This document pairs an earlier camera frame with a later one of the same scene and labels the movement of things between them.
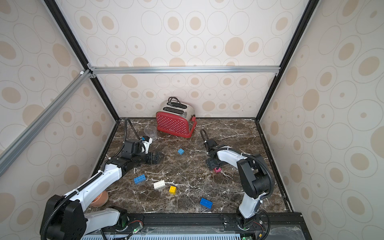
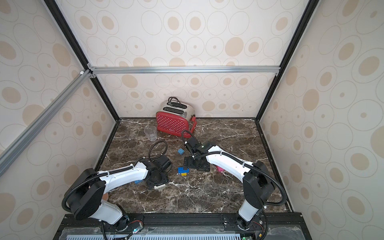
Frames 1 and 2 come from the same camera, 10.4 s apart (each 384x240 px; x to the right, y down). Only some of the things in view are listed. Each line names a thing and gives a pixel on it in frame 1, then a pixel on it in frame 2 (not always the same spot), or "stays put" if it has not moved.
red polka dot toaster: [176, 117] stays put
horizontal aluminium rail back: [257, 69] stays put
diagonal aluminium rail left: [9, 155] stays put
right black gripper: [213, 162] -> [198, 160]
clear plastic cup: [151, 131] stays put
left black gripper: [152, 160] -> [165, 174]
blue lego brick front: [206, 203] -> [181, 170]
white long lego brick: [159, 184] stays put
